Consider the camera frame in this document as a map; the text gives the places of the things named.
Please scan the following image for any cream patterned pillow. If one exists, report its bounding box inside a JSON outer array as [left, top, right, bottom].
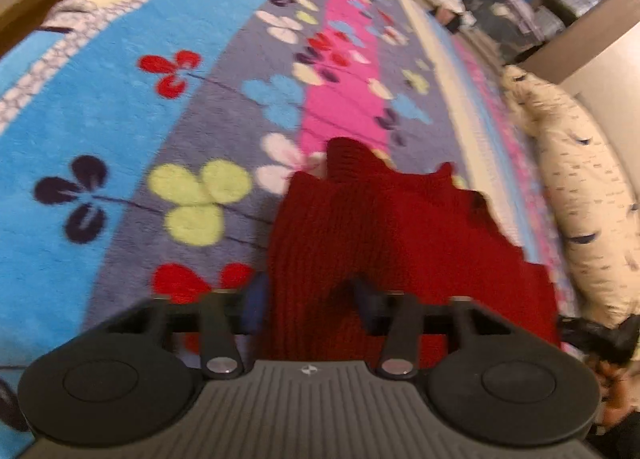
[[501, 65, 639, 327]]

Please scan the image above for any grey patterned storage bag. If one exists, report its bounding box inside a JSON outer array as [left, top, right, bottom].
[[463, 0, 565, 64]]

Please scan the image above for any colourful floral bed blanket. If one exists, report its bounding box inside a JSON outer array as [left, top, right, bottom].
[[1, 0, 577, 458]]

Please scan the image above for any red knitted cardigan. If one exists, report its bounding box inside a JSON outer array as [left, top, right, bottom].
[[257, 138, 560, 364]]

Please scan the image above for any white clutter on sill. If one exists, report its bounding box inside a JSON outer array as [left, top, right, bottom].
[[432, 0, 476, 34]]

